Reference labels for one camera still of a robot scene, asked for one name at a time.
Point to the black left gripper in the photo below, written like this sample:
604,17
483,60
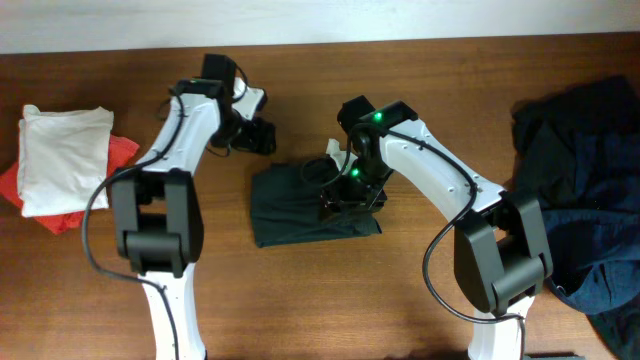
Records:
255,134

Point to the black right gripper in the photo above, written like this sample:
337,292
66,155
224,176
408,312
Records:
339,190

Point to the dark green Nike t-shirt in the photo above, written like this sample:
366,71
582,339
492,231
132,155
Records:
285,210

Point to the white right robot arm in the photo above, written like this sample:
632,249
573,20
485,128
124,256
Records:
501,252

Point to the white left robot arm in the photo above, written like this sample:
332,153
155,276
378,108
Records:
159,226

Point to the white folded shirt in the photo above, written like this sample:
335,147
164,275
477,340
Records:
63,157

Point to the black garment in pile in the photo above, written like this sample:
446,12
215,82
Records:
544,133

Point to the navy blue garment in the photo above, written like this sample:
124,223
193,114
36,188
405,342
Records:
594,239

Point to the dark grey garment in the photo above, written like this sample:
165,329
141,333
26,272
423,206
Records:
619,329

